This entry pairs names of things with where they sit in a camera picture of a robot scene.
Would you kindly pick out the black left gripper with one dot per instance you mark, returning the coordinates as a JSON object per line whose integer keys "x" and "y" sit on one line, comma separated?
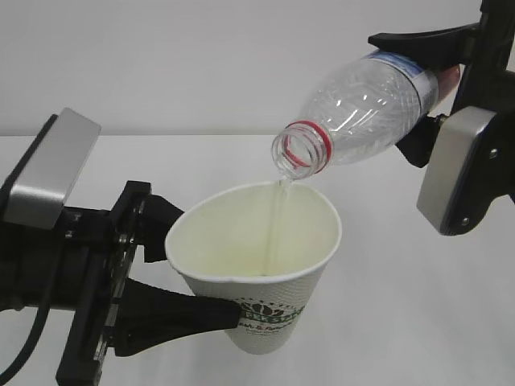
{"x": 81, "y": 265}

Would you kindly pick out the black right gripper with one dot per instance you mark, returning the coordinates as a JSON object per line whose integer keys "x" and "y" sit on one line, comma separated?
{"x": 484, "y": 47}

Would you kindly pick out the clear plastic water bottle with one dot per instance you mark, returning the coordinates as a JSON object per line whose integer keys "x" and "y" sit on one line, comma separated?
{"x": 359, "y": 111}

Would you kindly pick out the white paper coffee cup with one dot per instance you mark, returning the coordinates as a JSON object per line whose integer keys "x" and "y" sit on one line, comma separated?
{"x": 262, "y": 246}

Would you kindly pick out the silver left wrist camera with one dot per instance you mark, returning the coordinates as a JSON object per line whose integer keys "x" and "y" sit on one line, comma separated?
{"x": 35, "y": 192}

